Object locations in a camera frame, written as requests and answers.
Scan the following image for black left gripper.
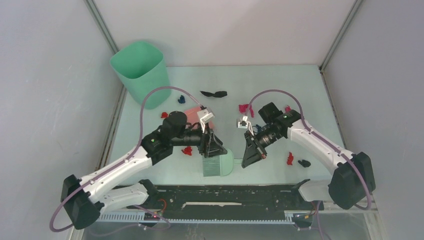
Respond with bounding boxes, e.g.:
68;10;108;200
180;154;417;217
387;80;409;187
171;121;227;158

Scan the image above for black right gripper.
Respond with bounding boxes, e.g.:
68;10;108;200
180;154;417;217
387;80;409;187
242;127;283;168

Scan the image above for mint green hand brush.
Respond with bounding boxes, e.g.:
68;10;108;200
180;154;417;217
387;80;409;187
202;148;242;177

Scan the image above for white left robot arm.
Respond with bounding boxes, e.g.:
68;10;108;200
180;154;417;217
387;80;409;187
59;108;227;230

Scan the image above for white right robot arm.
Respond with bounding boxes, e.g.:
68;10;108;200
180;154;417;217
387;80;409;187
241;102;376;210

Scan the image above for red paper scrap near brush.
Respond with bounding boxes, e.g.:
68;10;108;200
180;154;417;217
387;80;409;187
181;146;193;156

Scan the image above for red paper scrap front right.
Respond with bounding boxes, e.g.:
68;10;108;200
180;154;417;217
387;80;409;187
286;151;294;166

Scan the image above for pink plastic dustpan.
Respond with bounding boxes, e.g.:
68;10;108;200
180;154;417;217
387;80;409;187
184;106;214;130

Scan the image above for large pink paper scrap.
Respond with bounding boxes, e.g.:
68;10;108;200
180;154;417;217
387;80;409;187
238;104;255;118

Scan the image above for dark paper scrap front right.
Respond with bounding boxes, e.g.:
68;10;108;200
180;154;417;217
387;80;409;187
297;159;311;168

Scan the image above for black paper scrap rear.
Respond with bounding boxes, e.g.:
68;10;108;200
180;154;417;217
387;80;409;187
200;91;228;98

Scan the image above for blue paper scrap near bin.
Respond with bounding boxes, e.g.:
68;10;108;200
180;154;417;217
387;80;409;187
177;95;186;104

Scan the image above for green plastic waste bin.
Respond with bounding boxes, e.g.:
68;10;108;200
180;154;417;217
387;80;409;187
109;41;171;105

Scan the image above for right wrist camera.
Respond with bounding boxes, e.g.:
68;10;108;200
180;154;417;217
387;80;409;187
236;115;255;136

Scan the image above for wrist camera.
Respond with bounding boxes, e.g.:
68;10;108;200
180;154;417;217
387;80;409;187
236;115;255;136
196;105;215;134

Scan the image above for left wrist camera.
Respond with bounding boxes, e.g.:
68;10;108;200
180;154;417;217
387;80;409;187
196;105;215;134

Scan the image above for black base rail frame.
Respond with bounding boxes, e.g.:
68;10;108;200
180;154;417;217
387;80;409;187
141;184;317;220

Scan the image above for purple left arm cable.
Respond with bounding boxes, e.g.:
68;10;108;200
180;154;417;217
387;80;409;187
48;86;205;233

